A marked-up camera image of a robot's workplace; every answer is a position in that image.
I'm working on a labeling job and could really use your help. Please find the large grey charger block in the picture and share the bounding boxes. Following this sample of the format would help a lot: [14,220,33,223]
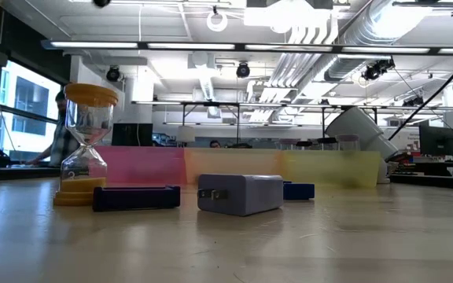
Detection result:
[197,173,285,217]

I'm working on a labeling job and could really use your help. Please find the blue digital clock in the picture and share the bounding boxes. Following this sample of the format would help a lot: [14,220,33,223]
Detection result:
[282,180,316,200]

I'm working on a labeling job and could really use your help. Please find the black monitor on arm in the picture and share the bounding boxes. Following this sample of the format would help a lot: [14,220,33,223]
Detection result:
[418,124,453,157]

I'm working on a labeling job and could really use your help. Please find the orange hourglass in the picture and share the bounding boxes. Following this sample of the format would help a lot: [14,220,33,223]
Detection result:
[52,83,120,208]

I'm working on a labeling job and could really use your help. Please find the long ceiling light bar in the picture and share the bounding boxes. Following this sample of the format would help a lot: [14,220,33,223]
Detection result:
[40,39,453,56]

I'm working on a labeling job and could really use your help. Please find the large window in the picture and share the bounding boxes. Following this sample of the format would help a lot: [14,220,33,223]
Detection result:
[0,58,64,164]

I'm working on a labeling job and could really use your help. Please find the black computer monitor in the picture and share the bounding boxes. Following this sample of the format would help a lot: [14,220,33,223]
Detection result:
[111,123,154,148]

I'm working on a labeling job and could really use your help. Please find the white lampshade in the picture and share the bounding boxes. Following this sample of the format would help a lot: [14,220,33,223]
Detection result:
[176,125,197,144]

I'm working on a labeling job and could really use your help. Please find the pink plastic tray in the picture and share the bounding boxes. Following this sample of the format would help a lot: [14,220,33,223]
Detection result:
[94,145,188,188]

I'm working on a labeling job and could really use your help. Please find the black window counter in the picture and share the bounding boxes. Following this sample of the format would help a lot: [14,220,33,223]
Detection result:
[0,164,68,182]

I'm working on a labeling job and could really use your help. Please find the orange plastic tray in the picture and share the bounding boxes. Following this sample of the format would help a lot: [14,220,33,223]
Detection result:
[182,148,286,188]

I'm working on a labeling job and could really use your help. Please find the dark purple digital clock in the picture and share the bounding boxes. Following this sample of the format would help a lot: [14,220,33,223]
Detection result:
[91,184,182,213]

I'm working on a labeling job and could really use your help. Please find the yellow plastic tray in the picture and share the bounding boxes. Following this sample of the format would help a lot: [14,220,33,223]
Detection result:
[279,150,382,189]

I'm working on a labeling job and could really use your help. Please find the black ceiling spotlight cluster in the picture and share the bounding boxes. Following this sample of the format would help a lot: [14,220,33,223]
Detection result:
[361,57,396,83]

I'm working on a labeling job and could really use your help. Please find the white hanging ring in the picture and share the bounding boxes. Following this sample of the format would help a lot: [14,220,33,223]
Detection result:
[205,6,230,33]

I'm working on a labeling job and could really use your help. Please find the black background table frame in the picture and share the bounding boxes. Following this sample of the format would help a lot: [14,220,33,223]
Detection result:
[131,101,353,149]

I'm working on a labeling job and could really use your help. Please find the silver air duct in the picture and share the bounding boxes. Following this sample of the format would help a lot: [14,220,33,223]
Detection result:
[324,0,420,83]

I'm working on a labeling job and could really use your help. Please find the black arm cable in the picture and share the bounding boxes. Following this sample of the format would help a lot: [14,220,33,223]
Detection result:
[387,42,453,142]

